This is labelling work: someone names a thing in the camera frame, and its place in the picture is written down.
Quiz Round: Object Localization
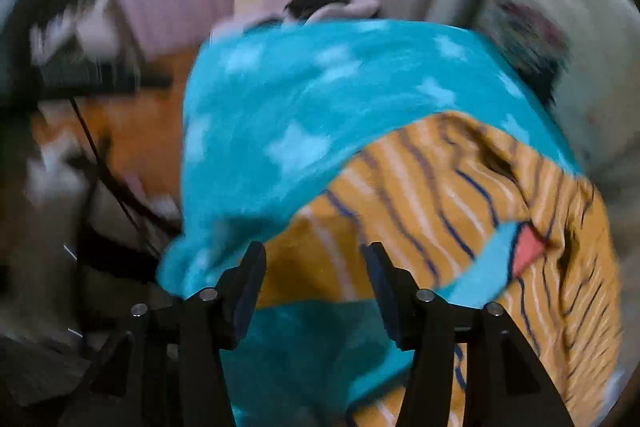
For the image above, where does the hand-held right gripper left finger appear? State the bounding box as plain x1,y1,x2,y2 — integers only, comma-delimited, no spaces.
57,241,268,427

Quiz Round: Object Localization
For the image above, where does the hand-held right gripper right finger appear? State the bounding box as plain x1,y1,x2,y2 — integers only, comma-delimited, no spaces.
360,242,576,427

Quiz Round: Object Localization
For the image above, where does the yellow striped fleece garment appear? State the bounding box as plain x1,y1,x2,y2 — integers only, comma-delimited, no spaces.
257,111,623,427

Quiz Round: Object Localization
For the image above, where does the teal star printed blanket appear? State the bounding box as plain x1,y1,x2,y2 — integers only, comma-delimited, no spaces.
157,19,583,427

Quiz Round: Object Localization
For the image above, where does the dark furniture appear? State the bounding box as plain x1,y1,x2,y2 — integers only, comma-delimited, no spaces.
0,0,171,108

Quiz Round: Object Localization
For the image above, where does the cream floral pillow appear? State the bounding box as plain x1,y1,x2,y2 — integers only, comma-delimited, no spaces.
470,0,640,168

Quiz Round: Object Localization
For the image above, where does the black cable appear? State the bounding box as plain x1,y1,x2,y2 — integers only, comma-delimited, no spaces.
67,97,181,258

